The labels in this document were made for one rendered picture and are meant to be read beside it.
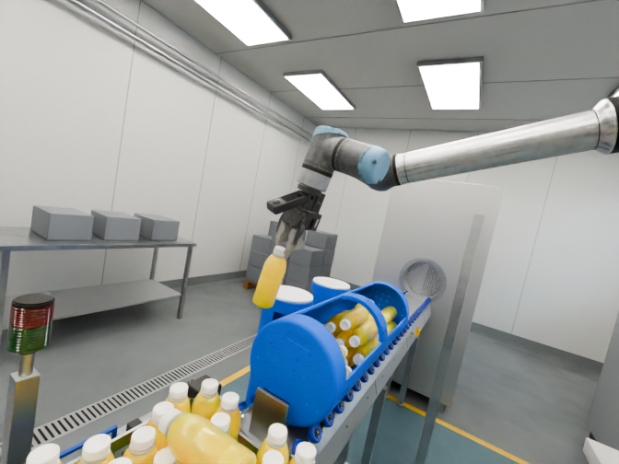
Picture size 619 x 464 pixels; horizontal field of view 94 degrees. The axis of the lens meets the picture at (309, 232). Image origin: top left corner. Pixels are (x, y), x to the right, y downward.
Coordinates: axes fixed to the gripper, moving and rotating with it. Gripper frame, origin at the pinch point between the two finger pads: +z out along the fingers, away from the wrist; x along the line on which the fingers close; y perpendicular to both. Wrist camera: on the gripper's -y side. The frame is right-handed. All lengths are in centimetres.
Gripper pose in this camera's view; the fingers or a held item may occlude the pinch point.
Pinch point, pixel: (280, 250)
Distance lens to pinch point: 85.5
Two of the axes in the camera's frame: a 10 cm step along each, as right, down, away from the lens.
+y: 7.0, 1.3, 7.1
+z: -3.6, 9.1, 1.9
